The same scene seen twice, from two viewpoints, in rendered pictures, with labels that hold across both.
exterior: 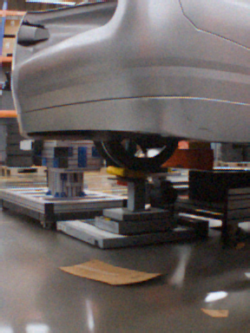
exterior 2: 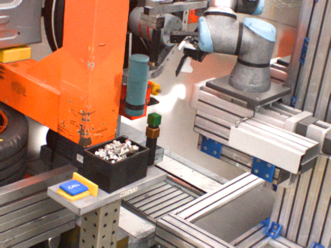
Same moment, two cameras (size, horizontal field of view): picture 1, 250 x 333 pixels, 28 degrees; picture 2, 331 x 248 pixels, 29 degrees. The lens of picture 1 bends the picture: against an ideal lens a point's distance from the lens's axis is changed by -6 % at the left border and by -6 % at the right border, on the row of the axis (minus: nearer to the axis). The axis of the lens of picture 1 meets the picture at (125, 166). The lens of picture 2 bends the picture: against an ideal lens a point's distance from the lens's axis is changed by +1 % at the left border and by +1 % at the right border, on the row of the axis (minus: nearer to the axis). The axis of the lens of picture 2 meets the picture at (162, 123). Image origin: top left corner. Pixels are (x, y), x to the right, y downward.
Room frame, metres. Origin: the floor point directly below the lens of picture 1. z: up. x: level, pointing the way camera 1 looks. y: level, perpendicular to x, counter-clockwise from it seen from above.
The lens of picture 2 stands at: (6.73, -0.85, 1.56)
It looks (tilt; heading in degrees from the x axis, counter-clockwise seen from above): 23 degrees down; 159
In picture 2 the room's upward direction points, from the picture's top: 7 degrees clockwise
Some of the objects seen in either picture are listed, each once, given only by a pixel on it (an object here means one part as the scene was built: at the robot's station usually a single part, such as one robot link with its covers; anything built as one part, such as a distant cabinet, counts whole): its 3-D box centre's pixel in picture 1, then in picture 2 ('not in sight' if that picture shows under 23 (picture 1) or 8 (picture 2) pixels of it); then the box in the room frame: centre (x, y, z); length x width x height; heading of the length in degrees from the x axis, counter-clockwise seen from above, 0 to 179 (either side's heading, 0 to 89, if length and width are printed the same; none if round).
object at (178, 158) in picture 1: (187, 146); (33, 66); (4.25, -0.49, 0.69); 0.52 x 0.17 x 0.35; 29
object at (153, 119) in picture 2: not in sight; (154, 119); (4.66, -0.11, 0.64); 0.04 x 0.04 x 0.04; 29
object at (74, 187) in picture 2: not in sight; (73, 188); (4.84, -0.43, 0.47); 0.07 x 0.07 x 0.02; 29
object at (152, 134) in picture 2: not in sight; (152, 132); (4.66, -0.11, 0.59); 0.04 x 0.04 x 0.04; 29
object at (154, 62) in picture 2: not in sight; (154, 46); (4.36, -0.03, 0.83); 0.04 x 0.04 x 0.16
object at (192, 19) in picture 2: not in sight; (189, 13); (3.91, 0.27, 0.85); 0.09 x 0.08 x 0.07; 119
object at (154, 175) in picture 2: (156, 174); (109, 183); (4.76, -0.28, 0.44); 0.43 x 0.17 x 0.03; 119
